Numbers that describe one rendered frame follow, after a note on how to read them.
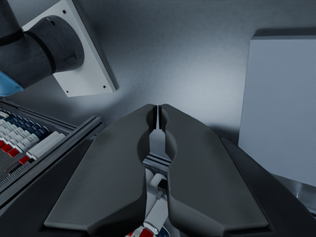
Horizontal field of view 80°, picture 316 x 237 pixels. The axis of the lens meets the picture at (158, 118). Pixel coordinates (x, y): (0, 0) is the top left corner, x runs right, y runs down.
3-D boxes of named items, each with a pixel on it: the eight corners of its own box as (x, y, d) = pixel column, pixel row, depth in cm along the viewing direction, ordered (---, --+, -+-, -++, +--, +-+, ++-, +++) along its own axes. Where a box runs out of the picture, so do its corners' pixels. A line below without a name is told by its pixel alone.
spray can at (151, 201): (157, 178, 70) (122, 232, 57) (154, 169, 67) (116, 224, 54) (169, 184, 67) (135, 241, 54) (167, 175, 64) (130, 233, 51)
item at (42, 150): (64, 138, 99) (27, 168, 86) (59, 131, 96) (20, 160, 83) (70, 141, 96) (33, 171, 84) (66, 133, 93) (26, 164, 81)
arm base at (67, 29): (68, 73, 64) (43, 87, 57) (37, 28, 58) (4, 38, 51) (92, 59, 54) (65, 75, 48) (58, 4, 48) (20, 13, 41)
